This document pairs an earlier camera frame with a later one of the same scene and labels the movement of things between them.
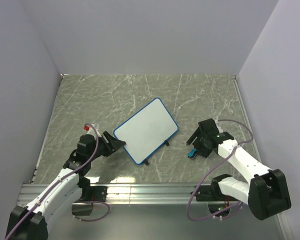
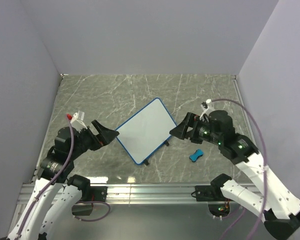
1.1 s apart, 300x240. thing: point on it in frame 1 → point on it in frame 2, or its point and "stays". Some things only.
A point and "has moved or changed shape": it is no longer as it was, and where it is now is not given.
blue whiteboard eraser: (192, 154) has moved or changed shape
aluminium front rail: (142, 194) stays
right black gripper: (204, 152) → (180, 130)
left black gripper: (114, 144) → (105, 135)
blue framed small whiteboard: (146, 130) stays
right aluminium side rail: (244, 113) stays
